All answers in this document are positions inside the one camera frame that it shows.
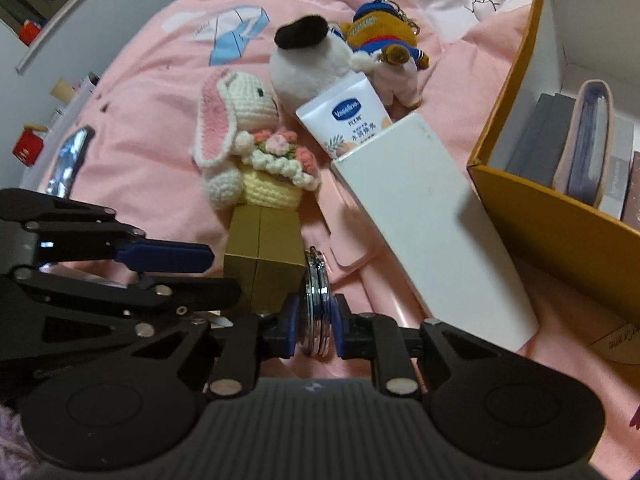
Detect pink printed blanket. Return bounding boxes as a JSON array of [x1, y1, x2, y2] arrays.
[[20, 0, 640, 480]]

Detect gold box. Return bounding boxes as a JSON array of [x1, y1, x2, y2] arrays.
[[222, 204, 307, 317]]

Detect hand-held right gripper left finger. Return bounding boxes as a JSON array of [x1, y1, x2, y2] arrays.
[[115, 294, 303, 401]]

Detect orange bear plush keychain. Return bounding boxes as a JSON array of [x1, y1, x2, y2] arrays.
[[340, 0, 431, 71]]

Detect white box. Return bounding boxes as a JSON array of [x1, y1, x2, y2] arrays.
[[330, 111, 541, 354]]

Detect smartphone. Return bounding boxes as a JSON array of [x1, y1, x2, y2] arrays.
[[47, 126, 96, 196]]

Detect small red object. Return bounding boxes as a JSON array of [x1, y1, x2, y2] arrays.
[[19, 19, 44, 46]]

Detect metal key rings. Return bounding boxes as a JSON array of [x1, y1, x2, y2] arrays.
[[302, 246, 335, 358]]

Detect pink plush toy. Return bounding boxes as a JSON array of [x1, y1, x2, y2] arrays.
[[372, 57, 422, 109]]

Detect beige cup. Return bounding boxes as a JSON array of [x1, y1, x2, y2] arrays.
[[50, 77, 76, 104]]

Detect white hand cream tube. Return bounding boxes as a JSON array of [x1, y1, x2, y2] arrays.
[[295, 71, 394, 161]]

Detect pink pouch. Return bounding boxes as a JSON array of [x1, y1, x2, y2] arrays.
[[552, 79, 616, 209]]

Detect red box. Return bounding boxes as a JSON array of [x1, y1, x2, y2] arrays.
[[12, 127, 46, 166]]

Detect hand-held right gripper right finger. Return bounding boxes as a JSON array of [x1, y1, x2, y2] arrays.
[[330, 294, 506, 396]]

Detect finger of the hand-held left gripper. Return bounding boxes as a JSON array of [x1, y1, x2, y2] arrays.
[[0, 188, 216, 274], [0, 265, 244, 361]]

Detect purple cloth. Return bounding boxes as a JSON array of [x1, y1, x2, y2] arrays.
[[0, 405, 36, 480]]

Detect crochet bunny doll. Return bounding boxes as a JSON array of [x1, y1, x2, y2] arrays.
[[191, 67, 321, 209]]

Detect dark grey box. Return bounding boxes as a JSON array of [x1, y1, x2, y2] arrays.
[[505, 92, 576, 189]]

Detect orange cardboard box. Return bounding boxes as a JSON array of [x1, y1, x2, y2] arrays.
[[466, 0, 640, 327]]

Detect black and white dog plush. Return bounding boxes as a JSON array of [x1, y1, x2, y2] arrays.
[[269, 16, 381, 111]]

